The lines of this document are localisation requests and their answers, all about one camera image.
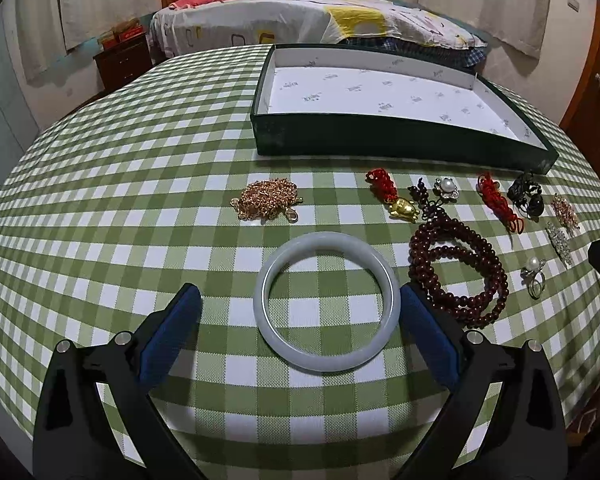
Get red boxes on nightstand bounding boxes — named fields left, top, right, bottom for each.
left=97, top=18, right=145, bottom=50

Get dark green tray box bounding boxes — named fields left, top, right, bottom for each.
left=250, top=44, right=558, bottom=174

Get pearl flower brooch small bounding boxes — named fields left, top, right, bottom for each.
left=434, top=177, right=460, bottom=203

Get silver rhinestone brooch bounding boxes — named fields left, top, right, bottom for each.
left=545, top=221, right=572, bottom=266

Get red cord gold ingot charm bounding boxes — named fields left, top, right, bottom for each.
left=365, top=168, right=419, bottom=223

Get bed with patterned sheet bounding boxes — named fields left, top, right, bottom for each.
left=149, top=0, right=489, bottom=70

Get dark bead tassel charm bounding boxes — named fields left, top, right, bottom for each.
left=408, top=179, right=443, bottom=221

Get gold pearl flower brooch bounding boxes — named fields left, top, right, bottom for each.
left=550, top=193, right=580, bottom=236

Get wall switch plate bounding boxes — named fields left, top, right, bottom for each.
left=567, top=0, right=580, bottom=12

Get gold chain pile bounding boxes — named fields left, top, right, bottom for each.
left=228, top=176, right=304, bottom=224

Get white curtain left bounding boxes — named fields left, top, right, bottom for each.
left=15, top=0, right=160, bottom=80

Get green checked tablecloth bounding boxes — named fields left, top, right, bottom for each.
left=0, top=46, right=600, bottom=479

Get dark wooden nightstand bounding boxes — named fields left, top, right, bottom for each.
left=94, top=35, right=154, bottom=93

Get pearl silver ring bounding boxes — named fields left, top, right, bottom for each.
left=520, top=254, right=549, bottom=302

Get black cord necklace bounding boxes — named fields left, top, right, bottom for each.
left=506, top=170, right=546, bottom=222

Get dark red bead necklace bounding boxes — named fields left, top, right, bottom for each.
left=407, top=207, right=511, bottom=331

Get pale jade bangle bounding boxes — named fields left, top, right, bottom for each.
left=253, top=232, right=401, bottom=374

